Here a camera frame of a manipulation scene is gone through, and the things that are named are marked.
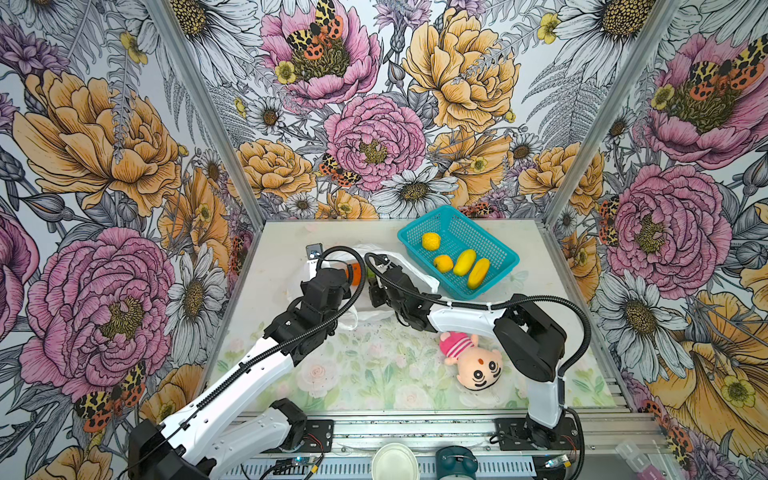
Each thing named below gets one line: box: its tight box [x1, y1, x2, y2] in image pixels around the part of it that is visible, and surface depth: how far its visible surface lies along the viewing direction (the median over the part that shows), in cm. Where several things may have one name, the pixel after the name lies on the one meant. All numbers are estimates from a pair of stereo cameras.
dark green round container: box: [435, 445, 478, 480], surface depth 65 cm
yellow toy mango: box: [453, 249, 476, 277], surface depth 107 cm
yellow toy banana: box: [467, 258, 490, 290], surface depth 104 cm
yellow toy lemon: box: [422, 232, 441, 251], surface depth 113 cm
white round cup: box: [371, 442, 419, 480], surface depth 72 cm
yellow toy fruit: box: [434, 254, 453, 273], surface depth 106 cm
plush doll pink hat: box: [439, 332, 503, 391], surface depth 81 cm
